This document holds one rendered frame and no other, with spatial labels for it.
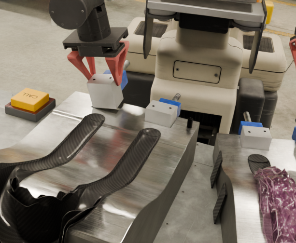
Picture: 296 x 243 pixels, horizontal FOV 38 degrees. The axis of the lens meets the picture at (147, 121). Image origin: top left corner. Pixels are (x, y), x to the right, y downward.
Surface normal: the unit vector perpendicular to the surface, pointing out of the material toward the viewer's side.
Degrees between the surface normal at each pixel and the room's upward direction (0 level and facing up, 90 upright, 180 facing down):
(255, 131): 0
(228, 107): 98
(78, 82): 0
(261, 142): 90
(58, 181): 21
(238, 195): 7
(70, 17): 95
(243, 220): 16
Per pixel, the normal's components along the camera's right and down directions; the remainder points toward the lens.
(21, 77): 0.07, -0.85
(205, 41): -0.18, 0.62
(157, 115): -0.36, 0.46
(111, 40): -0.15, -0.81
